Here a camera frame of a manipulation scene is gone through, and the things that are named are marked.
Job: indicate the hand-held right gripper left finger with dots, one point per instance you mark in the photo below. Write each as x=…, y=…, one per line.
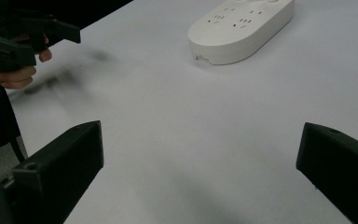
x=62, y=165

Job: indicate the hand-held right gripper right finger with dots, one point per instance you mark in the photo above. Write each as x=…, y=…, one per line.
x=341, y=168

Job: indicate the white power strip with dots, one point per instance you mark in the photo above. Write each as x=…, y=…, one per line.
x=239, y=31

